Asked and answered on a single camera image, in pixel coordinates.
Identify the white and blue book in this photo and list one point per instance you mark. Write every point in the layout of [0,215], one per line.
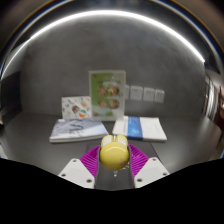
[140,128]

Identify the grey cover book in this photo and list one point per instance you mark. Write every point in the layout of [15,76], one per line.
[78,130]

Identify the yellow computer mouse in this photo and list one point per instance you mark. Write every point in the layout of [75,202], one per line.
[114,156]

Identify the green menu sign stand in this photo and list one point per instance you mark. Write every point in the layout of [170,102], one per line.
[107,95]

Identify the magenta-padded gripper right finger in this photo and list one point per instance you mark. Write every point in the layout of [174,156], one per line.
[138,161]

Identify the white sticker card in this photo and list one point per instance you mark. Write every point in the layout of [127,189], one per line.
[76,108]

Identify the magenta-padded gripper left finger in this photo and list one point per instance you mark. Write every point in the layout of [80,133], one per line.
[90,161]

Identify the white wall socket group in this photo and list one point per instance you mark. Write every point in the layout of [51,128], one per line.
[143,94]

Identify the black flat panel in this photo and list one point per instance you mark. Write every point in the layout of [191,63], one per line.
[10,96]

